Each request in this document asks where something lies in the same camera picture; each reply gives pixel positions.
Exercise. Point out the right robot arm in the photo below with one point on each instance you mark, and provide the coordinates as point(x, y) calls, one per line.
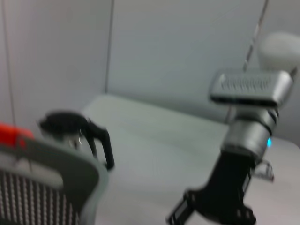
point(248, 136)

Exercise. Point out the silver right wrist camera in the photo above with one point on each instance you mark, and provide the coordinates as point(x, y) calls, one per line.
point(248, 89)

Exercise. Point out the grey perforated storage bin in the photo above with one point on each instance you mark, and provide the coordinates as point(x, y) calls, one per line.
point(47, 187)

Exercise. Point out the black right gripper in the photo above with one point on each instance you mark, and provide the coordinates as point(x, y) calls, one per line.
point(227, 187)

